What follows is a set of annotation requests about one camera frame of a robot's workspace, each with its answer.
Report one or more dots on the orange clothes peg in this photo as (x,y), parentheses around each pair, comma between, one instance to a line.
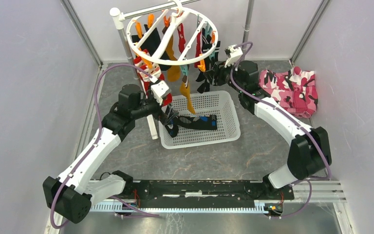
(201,65)

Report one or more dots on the black ankle sock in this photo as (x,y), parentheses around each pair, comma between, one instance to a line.
(151,44)

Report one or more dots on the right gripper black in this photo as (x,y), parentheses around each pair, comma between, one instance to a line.
(219,69)

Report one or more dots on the white metal drying rack stand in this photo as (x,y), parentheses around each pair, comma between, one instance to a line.
(119,17)

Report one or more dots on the pink camouflage garment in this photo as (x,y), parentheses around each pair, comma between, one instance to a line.
(294,90)

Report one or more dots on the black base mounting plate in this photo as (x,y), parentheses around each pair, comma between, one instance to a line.
(195,194)

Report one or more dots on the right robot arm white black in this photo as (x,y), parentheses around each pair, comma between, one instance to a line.
(309,150)

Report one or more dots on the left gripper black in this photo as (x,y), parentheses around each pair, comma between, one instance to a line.
(165,117)

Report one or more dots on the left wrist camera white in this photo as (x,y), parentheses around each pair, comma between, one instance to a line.
(160,90)

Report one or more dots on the black sock blue accents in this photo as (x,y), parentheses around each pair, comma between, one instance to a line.
(208,123)

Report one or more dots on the white plastic perforated basket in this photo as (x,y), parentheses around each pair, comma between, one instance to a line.
(218,103)

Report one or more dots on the black sock white stripes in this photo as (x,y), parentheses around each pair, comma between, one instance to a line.
(209,61)

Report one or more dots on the mustard yellow striped sock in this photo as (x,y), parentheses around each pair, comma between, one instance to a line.
(185,88)

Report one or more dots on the white round sock hanger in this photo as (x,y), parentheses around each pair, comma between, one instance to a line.
(177,16)

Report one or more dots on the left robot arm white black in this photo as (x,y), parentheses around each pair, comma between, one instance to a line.
(70,194)

